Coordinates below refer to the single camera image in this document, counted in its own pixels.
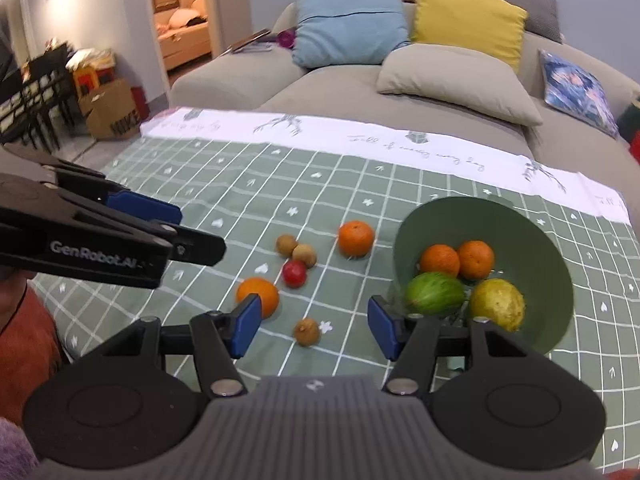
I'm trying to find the yellow round fruit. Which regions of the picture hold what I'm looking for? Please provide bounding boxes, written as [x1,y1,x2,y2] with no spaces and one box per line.
[468,278,527,332]

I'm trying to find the blue floral cushion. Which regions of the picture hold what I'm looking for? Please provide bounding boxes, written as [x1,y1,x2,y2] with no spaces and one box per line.
[538,49,621,139]

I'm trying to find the beige sofa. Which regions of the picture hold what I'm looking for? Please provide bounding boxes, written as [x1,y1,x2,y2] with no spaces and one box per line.
[170,0,640,221]

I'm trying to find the grey cushion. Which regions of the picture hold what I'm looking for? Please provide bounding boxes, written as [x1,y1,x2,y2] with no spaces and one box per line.
[452,0,563,43]

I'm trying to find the cardboard box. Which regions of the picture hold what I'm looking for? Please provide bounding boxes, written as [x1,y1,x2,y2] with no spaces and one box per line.
[80,77,142,141]

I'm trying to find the beige cushion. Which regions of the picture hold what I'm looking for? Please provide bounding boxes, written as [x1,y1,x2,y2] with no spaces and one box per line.
[376,43,544,127]

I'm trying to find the dark green object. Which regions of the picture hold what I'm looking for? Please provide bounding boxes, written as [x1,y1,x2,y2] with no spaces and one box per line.
[616,105,640,143]

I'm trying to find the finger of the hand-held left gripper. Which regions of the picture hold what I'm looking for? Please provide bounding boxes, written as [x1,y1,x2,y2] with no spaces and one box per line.
[0,174,227,267]
[2,143,183,227]

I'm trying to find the purple fuzzy cloth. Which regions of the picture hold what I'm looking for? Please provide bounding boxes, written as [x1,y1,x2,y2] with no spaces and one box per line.
[0,417,41,480]

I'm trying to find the yellow cushion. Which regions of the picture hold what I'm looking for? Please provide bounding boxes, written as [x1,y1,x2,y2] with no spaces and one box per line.
[410,0,529,72]

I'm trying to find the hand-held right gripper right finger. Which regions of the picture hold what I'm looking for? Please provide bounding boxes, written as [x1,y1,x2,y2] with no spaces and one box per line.
[368,296,541,396]

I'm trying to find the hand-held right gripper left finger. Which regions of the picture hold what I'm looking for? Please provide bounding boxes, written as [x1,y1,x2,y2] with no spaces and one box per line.
[107,294,263,399]

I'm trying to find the colourful toy box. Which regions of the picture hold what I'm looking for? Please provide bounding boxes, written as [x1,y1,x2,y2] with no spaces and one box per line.
[65,49,117,96]

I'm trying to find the light blue cushion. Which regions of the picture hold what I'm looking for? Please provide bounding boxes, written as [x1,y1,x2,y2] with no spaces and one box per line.
[291,0,412,70]

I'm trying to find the green bowl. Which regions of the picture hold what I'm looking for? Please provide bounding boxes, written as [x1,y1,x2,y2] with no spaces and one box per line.
[392,196,575,356]

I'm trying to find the orange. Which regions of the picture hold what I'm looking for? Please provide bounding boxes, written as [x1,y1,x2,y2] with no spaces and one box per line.
[419,243,461,278]
[456,240,496,281]
[236,277,280,320]
[338,220,376,259]

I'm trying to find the black dining chairs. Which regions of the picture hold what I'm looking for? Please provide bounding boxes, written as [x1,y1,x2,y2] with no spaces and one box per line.
[0,42,76,151]

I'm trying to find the bed with bedding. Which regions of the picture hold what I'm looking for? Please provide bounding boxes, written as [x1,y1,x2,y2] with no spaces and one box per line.
[154,0,211,71]

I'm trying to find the small red fruit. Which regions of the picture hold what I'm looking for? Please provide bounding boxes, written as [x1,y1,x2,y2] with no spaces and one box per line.
[281,259,308,289]

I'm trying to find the green oval fruit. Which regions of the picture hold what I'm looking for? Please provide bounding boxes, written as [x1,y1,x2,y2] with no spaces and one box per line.
[404,272,467,317]

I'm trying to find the flat book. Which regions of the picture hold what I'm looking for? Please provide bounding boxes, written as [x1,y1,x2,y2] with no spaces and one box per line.
[222,28,273,55]

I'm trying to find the green checked tablecloth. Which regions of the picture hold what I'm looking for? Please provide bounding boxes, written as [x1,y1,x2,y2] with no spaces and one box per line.
[37,106,640,480]

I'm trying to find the person's orange shirt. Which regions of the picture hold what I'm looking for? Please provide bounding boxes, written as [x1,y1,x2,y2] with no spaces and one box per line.
[0,285,63,426]

